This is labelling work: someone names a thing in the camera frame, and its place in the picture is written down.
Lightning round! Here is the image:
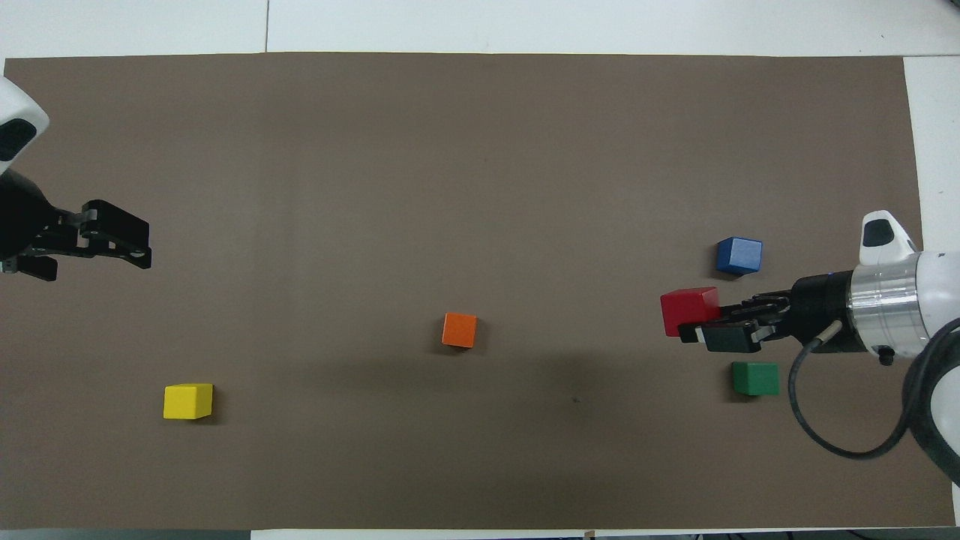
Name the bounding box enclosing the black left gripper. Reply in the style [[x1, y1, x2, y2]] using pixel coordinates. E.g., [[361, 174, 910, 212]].
[[0, 171, 153, 283]]

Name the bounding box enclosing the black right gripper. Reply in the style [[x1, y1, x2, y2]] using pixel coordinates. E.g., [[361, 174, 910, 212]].
[[678, 271, 856, 354]]

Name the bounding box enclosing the red wooden block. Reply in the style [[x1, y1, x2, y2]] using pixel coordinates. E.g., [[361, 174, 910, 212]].
[[660, 286, 722, 338]]

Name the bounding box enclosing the green wooden block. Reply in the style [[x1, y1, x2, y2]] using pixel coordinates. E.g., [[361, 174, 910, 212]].
[[731, 361, 781, 397]]

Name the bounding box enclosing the blue wooden block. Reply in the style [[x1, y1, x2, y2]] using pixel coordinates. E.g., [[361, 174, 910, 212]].
[[715, 237, 764, 275]]

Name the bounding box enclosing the yellow wooden block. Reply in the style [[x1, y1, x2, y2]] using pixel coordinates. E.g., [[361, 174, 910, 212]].
[[163, 383, 215, 421]]

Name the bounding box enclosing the orange wooden block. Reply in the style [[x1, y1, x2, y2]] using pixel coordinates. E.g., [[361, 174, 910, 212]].
[[442, 313, 478, 350]]

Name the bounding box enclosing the brown paper table mat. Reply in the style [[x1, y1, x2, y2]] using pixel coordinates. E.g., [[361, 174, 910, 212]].
[[0, 51, 957, 530]]

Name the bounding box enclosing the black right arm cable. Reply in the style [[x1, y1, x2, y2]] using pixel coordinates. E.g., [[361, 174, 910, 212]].
[[787, 319, 938, 460]]

